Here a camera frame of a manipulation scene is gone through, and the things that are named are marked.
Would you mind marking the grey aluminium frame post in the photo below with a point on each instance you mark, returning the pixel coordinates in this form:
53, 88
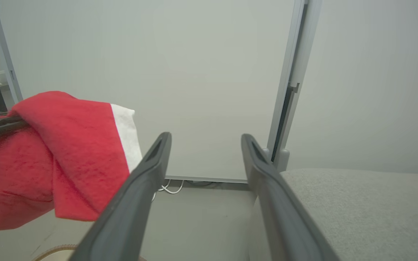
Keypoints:
296, 72

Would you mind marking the red and white garment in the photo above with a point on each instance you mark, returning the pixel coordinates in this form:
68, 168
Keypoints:
78, 145

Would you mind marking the white partition panel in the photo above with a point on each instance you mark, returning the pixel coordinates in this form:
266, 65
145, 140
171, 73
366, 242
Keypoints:
151, 72

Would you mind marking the grey fabric sofa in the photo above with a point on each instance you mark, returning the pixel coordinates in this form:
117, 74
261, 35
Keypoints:
376, 217

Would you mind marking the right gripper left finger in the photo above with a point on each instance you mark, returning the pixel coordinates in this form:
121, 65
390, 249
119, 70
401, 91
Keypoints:
129, 203

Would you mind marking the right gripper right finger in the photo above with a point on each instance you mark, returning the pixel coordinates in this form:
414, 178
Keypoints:
278, 210

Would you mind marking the white perforated laundry basket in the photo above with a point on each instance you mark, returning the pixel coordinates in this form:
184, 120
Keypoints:
54, 249

